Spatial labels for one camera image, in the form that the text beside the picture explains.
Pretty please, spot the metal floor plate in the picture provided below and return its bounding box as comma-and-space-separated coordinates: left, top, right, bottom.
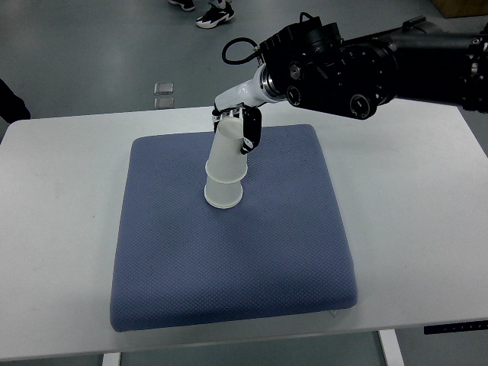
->
154, 97, 175, 110
153, 82, 174, 95

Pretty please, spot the cardboard box corner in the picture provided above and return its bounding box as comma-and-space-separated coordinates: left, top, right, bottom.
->
432, 0, 487, 18

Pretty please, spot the white table leg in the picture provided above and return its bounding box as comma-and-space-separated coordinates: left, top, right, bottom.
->
377, 329, 405, 366
101, 352, 121, 366

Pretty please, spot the upper metal floor plate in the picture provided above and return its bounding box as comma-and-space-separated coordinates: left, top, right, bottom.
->
153, 82, 174, 95

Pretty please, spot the person in black clothes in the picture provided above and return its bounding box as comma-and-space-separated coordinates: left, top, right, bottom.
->
0, 79, 31, 124

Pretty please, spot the white table leg right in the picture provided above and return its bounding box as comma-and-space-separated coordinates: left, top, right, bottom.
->
377, 329, 405, 366

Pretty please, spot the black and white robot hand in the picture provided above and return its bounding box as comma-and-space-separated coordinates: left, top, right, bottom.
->
212, 64, 286, 155

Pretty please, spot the black table control panel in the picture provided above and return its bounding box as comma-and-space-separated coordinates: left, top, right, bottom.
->
423, 320, 488, 335

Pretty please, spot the white paper cup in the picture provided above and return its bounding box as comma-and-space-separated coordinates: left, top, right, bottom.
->
204, 176, 243, 209
205, 117, 248, 184

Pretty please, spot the blue quilted cushion pad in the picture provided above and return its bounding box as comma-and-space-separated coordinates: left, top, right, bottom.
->
110, 124, 358, 332

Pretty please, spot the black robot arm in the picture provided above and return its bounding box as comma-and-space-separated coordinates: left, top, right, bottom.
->
214, 13, 487, 120

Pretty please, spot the black and white sneaker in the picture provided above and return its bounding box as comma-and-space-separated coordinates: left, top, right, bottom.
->
195, 1, 235, 29

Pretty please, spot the white table leg left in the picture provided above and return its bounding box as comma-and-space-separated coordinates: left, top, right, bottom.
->
101, 352, 121, 366

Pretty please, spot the white paper cup on cushion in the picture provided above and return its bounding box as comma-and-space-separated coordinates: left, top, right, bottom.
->
204, 176, 243, 209

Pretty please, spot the lower metal floor plate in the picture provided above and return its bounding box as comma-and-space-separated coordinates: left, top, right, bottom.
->
154, 97, 175, 110

